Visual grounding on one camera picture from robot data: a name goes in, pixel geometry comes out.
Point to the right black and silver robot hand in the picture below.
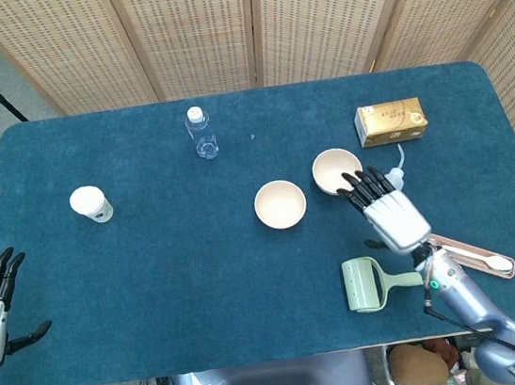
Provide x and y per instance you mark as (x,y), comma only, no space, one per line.
(396,219)

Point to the off-white bowl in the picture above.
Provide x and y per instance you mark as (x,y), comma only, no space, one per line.
(330,168)
(280,203)

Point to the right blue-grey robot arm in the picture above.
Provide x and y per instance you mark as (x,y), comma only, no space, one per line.
(466,298)

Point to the translucent squeeze bottle with nozzle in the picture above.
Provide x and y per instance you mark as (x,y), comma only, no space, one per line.
(396,179)

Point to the pale green lint roller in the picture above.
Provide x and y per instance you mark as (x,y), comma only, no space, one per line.
(370,289)

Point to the pink cutlery tray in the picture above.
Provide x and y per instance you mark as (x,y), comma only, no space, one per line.
(484,254)

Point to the gold tissue box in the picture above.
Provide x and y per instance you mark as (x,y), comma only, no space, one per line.
(390,122)

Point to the light wooden spoon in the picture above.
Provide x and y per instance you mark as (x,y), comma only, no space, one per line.
(489,259)

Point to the bin of assorted clutter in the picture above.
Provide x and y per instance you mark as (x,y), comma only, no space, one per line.
(423,365)

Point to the white paper cup with lid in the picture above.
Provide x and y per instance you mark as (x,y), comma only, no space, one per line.
(90,204)

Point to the blue table cloth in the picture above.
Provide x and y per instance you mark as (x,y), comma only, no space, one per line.
(177,269)

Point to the clear plastic water bottle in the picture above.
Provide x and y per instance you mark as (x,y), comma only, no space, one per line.
(203,138)

